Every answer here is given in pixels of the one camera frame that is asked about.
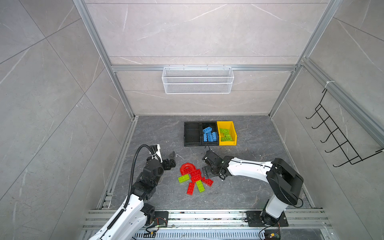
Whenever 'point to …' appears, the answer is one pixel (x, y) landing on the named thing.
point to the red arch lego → (186, 168)
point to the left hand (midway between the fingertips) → (166, 150)
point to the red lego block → (196, 175)
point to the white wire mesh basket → (197, 80)
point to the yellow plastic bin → (228, 125)
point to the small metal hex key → (179, 155)
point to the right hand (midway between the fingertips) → (209, 170)
